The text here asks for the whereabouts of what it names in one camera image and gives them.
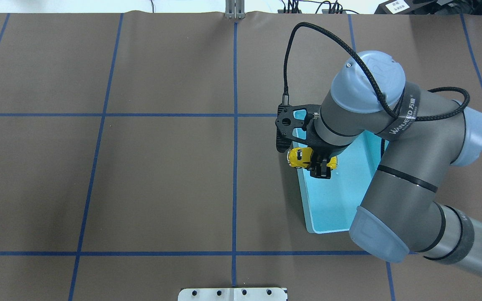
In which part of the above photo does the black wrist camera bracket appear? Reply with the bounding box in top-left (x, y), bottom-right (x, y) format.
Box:
top-left (275, 104), bottom-right (324, 153)

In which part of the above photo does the light blue plastic bin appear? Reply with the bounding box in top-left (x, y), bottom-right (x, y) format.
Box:
top-left (296, 131), bottom-right (381, 234)

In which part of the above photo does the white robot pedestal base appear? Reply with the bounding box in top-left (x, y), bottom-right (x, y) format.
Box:
top-left (177, 287), bottom-right (289, 301)

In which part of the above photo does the black camera cable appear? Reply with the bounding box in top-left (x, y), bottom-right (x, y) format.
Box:
top-left (282, 22), bottom-right (471, 122)

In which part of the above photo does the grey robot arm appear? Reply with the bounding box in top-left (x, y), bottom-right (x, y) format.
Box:
top-left (314, 50), bottom-right (482, 277)

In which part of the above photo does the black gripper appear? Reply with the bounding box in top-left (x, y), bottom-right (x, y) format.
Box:
top-left (306, 140), bottom-right (350, 179)

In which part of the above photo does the yellow beetle toy car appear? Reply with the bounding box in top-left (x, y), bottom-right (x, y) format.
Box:
top-left (287, 147), bottom-right (338, 171)

